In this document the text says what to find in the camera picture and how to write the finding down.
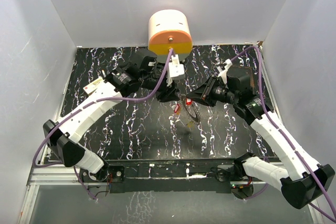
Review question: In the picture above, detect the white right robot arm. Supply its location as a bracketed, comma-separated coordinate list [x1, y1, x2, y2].
[187, 67, 335, 209]

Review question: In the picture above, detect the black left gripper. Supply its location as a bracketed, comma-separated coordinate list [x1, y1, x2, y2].
[140, 71, 180, 102]

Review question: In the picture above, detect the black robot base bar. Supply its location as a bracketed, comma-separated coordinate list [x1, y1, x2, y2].
[79, 158, 258, 194]

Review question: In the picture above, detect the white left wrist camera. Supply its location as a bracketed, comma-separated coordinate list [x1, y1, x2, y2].
[166, 55, 185, 87]

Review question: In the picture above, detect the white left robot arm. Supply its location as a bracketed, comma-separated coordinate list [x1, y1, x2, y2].
[43, 49, 184, 182]

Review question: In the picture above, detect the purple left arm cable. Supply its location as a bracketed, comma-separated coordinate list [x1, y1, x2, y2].
[33, 48, 175, 201]

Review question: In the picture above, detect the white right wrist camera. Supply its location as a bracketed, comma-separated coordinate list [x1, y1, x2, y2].
[217, 59, 233, 84]

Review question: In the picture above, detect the round three-drawer cabinet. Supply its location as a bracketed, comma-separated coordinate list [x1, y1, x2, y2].
[148, 9, 193, 63]

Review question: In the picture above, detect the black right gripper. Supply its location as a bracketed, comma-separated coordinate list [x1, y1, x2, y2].
[186, 74, 238, 107]

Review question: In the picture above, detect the black disc with keyrings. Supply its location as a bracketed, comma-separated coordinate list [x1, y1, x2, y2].
[180, 94, 201, 125]

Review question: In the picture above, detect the dark brown book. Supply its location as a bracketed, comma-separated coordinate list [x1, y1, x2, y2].
[229, 66, 256, 94]

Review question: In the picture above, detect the red key tag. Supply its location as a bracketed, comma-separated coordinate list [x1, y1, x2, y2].
[185, 98, 192, 105]
[174, 104, 181, 114]

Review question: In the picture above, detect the pale green staples box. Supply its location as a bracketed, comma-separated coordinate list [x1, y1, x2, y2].
[83, 77, 103, 95]

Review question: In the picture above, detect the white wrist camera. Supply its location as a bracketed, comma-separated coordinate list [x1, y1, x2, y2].
[166, 55, 185, 87]
[217, 59, 233, 84]

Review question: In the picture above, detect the aluminium frame rail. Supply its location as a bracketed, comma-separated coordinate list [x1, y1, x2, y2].
[19, 159, 323, 223]

